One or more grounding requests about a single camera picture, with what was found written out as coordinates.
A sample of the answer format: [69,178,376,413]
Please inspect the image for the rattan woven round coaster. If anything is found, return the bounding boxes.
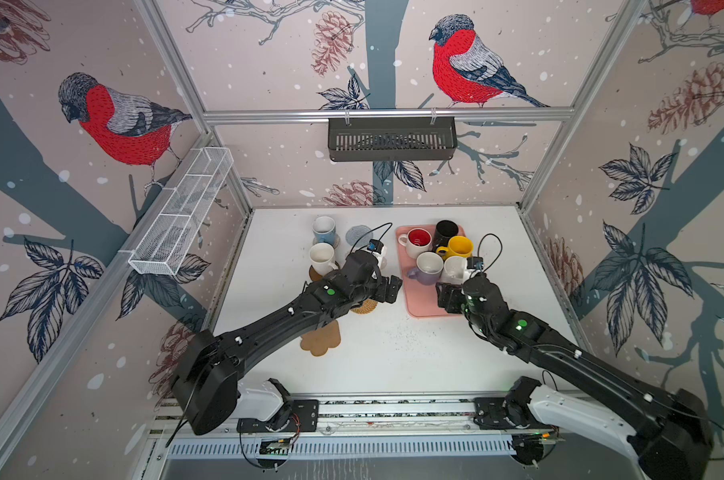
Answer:
[351,299,378,315]

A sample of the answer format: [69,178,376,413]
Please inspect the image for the blue woven round coaster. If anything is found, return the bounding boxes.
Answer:
[345,225,373,247]

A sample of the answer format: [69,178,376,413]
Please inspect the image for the dark brown scratched round coaster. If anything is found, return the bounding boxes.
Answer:
[309,266,323,282]

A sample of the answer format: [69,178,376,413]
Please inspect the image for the pink rectangular tray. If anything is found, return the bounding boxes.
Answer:
[396,222,466,318]

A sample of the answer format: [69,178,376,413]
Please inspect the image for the yellow mug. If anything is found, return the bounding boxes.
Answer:
[436,235,474,260]

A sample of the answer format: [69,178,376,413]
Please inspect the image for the light blue mug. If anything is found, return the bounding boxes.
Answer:
[312,215,337,246]

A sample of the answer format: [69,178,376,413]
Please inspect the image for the small white cup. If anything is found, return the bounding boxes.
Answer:
[407,252,444,286]

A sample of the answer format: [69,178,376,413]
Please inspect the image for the white mug red inside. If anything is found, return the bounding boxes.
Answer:
[398,227,432,259]

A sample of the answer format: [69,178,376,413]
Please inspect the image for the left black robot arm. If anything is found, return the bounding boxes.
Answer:
[170,250,403,436]

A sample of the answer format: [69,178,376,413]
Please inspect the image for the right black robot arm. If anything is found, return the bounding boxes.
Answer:
[436,273,714,479]

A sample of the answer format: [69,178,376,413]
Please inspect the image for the black mug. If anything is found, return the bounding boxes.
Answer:
[432,220,459,251]

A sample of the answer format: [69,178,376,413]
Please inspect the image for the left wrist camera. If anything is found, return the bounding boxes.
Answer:
[366,238,387,270]

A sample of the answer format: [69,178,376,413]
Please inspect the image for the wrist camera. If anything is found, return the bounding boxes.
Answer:
[466,256,485,278]
[366,238,387,270]

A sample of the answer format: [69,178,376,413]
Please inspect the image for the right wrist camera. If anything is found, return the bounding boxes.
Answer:
[466,256,485,278]

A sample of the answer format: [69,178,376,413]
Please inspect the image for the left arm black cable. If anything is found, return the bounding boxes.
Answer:
[348,221,394,253]

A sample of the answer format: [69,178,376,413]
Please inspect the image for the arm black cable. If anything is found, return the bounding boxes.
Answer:
[477,233,505,271]
[348,221,394,253]

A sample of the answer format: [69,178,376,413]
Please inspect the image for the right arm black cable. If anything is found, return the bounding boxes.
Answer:
[477,233,505,271]

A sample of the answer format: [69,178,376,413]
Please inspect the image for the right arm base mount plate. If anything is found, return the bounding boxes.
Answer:
[473,397,555,431]

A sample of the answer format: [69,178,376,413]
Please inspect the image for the aluminium front rail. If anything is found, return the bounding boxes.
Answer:
[148,391,648,437]

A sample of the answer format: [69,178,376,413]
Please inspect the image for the black hanging wire basket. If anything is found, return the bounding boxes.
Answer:
[328,117,458,162]

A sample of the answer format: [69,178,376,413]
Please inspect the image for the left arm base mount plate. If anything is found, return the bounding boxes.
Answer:
[236,399,319,434]

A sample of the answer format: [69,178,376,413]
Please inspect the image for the white mesh wire shelf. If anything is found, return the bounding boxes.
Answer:
[128,147,233,276]

